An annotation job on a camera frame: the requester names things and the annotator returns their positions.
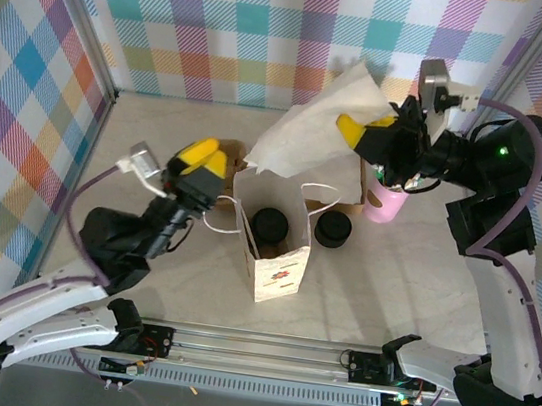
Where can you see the white paper napkin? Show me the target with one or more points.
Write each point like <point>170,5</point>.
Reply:
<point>312,128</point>

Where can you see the single paper cup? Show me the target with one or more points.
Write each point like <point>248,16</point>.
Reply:
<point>270,223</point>

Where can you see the white paper gift bag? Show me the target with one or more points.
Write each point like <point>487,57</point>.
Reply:
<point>278,280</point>

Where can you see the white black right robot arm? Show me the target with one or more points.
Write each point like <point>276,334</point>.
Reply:
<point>502,316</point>

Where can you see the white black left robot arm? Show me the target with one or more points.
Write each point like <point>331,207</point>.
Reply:
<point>35,301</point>

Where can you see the brown cardboard napkin tray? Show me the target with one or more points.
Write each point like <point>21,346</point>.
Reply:
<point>360,195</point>

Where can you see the pink straw cup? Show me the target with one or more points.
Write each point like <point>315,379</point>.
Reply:
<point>384,206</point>

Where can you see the stack of black lids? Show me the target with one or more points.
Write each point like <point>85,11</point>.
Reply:
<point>332,228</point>

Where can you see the small circuit board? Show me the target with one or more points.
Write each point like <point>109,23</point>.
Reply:
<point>400,399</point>
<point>126,368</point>

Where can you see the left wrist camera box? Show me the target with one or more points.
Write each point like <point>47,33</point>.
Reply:
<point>143,160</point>

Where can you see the aluminium side rail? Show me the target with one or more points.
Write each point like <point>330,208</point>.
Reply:
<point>82,161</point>

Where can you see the aluminium frame post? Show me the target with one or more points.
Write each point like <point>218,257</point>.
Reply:
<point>519,71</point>
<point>74,19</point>

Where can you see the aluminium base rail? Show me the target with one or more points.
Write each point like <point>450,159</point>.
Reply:
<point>254,354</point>

